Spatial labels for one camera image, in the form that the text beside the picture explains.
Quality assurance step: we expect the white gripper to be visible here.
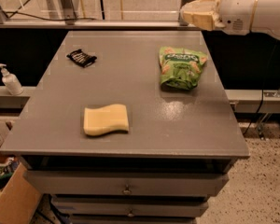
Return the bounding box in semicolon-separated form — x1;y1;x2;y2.
181;0;257;35

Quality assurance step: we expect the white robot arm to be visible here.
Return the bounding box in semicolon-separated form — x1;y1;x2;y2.
180;0;280;40

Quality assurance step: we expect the grey drawer cabinet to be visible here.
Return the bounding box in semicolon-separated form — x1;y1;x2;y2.
1;31;249;224

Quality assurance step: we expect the black snack packet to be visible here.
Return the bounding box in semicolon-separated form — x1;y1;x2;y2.
66;49;97;68

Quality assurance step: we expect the metal railing frame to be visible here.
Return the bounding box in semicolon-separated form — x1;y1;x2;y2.
0;0;202;30

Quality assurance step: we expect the yellow sponge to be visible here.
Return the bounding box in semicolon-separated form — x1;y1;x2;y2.
83;104;129;136

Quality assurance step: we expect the white pump bottle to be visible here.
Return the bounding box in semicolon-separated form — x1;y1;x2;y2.
0;63;23;95

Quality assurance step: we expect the cardboard box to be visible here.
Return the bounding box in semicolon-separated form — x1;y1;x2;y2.
0;164;42;224

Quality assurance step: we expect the black cable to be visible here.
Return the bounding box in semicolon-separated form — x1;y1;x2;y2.
242;89;265;137

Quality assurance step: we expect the green rice chip bag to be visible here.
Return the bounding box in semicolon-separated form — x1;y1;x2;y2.
159;47;207;91

